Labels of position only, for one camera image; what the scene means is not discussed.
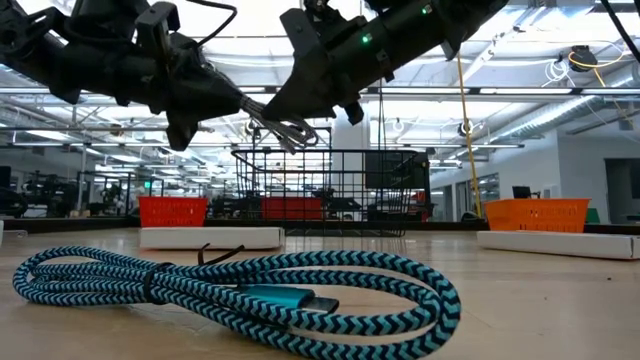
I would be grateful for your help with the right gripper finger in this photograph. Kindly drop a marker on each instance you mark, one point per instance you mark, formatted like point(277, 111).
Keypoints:
point(305, 87)
point(300, 111)

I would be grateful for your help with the red background crate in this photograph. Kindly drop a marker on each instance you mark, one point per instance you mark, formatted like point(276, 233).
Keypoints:
point(290, 207)

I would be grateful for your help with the black desk monitor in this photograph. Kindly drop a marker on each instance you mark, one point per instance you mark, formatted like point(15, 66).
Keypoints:
point(521, 192)

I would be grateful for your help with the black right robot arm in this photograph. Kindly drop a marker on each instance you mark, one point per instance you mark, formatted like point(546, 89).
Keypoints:
point(480, 15)

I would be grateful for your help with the black aluminium table frame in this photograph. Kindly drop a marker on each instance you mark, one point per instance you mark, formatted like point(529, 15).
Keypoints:
point(75, 225)

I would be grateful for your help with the white cardboard box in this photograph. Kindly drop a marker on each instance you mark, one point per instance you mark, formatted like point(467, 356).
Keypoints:
point(550, 244)
point(210, 238)

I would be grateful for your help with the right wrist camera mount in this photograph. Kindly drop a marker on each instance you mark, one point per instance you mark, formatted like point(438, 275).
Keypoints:
point(300, 30)

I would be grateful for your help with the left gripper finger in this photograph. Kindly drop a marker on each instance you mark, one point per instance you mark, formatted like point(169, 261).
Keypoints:
point(220, 109)
point(222, 85)

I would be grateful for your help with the black background screen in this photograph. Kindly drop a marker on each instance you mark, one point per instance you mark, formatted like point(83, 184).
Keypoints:
point(390, 170)

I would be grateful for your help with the background robot workstation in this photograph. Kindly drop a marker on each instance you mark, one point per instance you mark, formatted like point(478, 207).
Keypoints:
point(45, 192)

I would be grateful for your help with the red plastic basket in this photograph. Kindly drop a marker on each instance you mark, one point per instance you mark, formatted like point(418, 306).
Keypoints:
point(172, 212)

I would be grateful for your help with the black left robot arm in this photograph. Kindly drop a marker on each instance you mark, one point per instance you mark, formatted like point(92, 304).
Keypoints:
point(30, 45)

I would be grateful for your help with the green background box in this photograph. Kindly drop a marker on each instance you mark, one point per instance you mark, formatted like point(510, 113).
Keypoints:
point(593, 216)

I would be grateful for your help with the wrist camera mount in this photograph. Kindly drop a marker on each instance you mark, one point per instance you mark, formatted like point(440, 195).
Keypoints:
point(300, 30)
point(157, 25)

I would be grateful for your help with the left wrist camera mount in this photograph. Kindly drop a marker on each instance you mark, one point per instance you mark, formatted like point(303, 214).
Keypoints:
point(157, 25)

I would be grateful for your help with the orange plastic basket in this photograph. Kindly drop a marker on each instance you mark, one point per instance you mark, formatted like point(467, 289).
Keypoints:
point(537, 215)

